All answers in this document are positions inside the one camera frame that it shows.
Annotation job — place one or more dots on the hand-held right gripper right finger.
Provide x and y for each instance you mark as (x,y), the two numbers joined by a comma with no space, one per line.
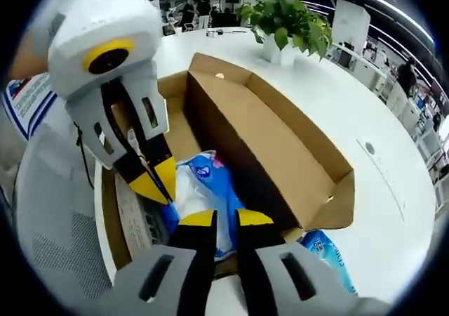
(280,281)

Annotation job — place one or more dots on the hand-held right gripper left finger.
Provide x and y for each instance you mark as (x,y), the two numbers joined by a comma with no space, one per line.
(189,277)

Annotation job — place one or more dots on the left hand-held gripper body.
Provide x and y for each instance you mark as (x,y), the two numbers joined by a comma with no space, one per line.
(105,21)

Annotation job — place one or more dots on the blue wet wipes pack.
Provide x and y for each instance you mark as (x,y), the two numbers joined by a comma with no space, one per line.
(329,260)

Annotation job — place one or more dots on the blue pink soft tissue pack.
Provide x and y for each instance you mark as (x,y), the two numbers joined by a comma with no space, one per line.
(203,175)

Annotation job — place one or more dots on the brown cardboard shoe box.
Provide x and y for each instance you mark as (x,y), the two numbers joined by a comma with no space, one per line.
(280,147)

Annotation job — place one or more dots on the grey mesh office chair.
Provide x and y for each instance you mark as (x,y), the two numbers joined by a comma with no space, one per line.
(63,224)

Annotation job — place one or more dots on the small black table gadget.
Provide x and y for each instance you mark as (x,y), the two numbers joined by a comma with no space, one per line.
(224,32)

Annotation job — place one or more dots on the potted green plant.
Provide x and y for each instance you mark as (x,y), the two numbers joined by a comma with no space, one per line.
(280,17)

